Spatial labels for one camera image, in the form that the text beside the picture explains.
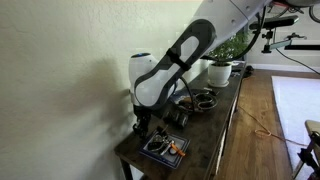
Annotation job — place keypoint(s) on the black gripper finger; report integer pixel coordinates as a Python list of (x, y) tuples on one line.
[(136, 129), (144, 132)]

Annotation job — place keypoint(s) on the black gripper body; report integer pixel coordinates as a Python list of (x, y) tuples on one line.
[(143, 117)]

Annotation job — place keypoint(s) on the bunch of keys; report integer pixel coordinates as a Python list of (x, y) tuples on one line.
[(161, 143)]

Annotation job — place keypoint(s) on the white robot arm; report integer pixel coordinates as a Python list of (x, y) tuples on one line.
[(153, 81)]

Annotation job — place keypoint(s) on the blue square tray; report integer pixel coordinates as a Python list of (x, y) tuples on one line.
[(171, 161)]

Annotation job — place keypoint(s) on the blue round ceramic tray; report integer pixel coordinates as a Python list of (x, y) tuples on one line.
[(194, 100)]

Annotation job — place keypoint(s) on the black bike light upper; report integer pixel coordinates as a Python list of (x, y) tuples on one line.
[(170, 116)]

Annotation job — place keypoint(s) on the black bike light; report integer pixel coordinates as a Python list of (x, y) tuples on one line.
[(181, 119), (170, 116)]

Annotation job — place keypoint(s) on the black bike light lower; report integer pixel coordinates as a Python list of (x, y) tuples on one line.
[(181, 119)]

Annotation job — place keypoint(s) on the dark wooden console table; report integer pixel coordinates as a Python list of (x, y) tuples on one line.
[(204, 131)]

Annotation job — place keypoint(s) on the potted green plant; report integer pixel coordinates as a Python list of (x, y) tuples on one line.
[(220, 70)]

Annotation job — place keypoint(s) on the white rug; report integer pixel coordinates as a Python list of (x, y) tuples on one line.
[(297, 100)]

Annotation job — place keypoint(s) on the folding chair corner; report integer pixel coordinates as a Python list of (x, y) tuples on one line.
[(310, 154)]

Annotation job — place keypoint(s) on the hanging bicycle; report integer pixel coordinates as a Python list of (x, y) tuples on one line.
[(280, 7)]

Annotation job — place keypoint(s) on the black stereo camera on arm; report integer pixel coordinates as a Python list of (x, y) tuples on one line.
[(271, 23)]

